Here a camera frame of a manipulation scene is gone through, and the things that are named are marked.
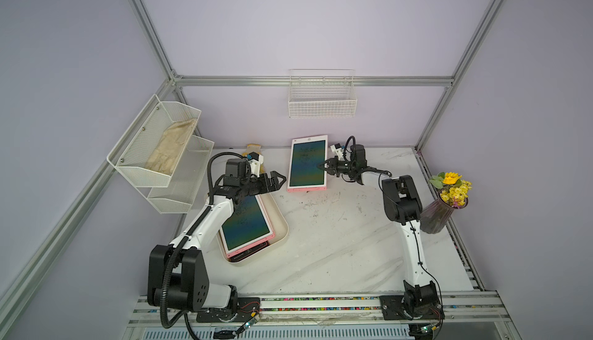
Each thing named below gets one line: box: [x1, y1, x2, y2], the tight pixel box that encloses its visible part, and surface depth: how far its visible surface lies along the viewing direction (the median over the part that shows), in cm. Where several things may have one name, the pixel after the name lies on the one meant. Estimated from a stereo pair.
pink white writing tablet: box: [287, 134, 329, 193], surface depth 108 cm
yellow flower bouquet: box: [428, 171, 473, 209], surface depth 77 cm
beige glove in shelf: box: [144, 117, 198, 176], surface depth 80 cm
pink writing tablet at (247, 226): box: [220, 194, 276, 259], surface depth 90 cm
